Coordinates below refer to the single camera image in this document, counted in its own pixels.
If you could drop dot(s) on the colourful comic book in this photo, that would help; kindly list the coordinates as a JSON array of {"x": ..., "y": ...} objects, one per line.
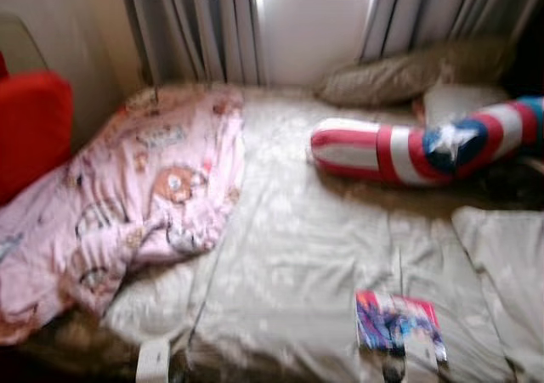
[{"x": 391, "y": 319}]

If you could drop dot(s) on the pink cartoon print quilt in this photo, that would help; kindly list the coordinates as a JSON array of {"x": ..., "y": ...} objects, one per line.
[{"x": 127, "y": 196}]

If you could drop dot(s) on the red white blue star bolster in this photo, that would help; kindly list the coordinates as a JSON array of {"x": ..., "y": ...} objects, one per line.
[{"x": 374, "y": 149}]

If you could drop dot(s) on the dark brown plush toy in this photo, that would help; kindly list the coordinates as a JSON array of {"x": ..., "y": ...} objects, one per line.
[{"x": 518, "y": 179}]

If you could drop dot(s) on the plain cream pillow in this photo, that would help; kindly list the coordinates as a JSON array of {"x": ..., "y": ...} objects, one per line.
[{"x": 459, "y": 101}]

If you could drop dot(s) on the olive beige pillow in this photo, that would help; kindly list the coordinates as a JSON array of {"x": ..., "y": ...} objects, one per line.
[{"x": 408, "y": 73}]

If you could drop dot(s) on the grey striped curtain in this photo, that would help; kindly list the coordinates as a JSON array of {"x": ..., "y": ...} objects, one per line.
[
  {"x": 187, "y": 26},
  {"x": 450, "y": 9}
]

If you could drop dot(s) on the large red cushion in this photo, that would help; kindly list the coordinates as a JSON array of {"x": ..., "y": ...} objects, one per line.
[{"x": 34, "y": 128}]

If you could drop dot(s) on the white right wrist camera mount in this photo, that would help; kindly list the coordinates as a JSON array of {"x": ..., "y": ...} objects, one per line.
[{"x": 422, "y": 362}]

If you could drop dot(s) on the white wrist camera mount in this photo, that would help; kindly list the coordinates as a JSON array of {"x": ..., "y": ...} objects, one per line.
[
  {"x": 153, "y": 364},
  {"x": 422, "y": 362}
]

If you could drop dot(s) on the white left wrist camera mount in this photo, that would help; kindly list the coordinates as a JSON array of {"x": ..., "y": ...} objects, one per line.
[{"x": 153, "y": 364}]

